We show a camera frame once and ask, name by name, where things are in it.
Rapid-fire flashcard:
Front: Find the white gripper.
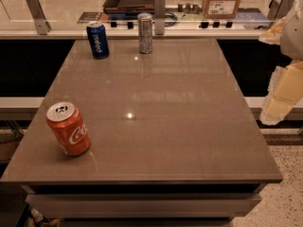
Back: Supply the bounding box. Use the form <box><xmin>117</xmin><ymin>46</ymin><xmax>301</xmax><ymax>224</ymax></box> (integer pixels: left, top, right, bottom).
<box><xmin>258</xmin><ymin>0</ymin><xmax>303</xmax><ymax>126</ymax></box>

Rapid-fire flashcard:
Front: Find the red coke can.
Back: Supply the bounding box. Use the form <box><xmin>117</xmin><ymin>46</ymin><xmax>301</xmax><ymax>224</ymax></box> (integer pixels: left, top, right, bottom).
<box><xmin>46</xmin><ymin>101</ymin><xmax>91</xmax><ymax>156</ymax></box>

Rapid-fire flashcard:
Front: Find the tall silver can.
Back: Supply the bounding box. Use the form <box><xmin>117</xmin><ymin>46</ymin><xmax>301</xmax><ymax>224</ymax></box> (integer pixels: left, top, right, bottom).
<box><xmin>137</xmin><ymin>13</ymin><xmax>152</xmax><ymax>54</ymax></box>

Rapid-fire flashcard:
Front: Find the blue pepsi can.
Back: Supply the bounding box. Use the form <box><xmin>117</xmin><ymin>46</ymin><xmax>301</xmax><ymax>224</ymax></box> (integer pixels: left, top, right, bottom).
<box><xmin>86</xmin><ymin>21</ymin><xmax>109</xmax><ymax>59</ymax></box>

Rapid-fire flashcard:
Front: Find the cardboard box with label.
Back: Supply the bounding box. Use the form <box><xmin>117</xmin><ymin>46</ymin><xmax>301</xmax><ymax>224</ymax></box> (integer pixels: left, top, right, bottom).
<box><xmin>203</xmin><ymin>0</ymin><xmax>241</xmax><ymax>19</ymax></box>

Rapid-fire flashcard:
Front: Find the white drawer front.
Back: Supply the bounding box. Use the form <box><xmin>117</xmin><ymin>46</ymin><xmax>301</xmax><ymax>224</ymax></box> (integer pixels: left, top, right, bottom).
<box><xmin>27</xmin><ymin>193</ymin><xmax>261</xmax><ymax>218</ymax></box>

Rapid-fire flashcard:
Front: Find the right metal bracket post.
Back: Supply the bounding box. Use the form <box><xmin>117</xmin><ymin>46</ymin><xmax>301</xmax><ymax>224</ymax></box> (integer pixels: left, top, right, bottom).
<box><xmin>267</xmin><ymin>0</ymin><xmax>294</xmax><ymax>21</ymax></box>

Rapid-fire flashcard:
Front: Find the metal bracket post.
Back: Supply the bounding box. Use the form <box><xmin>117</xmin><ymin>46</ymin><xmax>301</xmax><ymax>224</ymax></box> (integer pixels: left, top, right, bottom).
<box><xmin>26</xmin><ymin>0</ymin><xmax>51</xmax><ymax>35</ymax></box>
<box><xmin>154</xmin><ymin>0</ymin><xmax>166</xmax><ymax>35</ymax></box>
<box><xmin>267</xmin><ymin>0</ymin><xmax>294</xmax><ymax>21</ymax></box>

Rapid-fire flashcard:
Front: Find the middle metal bracket post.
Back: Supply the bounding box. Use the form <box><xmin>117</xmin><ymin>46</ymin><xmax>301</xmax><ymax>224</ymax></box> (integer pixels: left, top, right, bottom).
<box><xmin>154</xmin><ymin>0</ymin><xmax>166</xmax><ymax>35</ymax></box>

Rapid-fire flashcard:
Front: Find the left metal bracket post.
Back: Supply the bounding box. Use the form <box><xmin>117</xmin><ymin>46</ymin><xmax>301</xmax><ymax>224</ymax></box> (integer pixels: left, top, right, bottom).
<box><xmin>26</xmin><ymin>0</ymin><xmax>51</xmax><ymax>35</ymax></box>

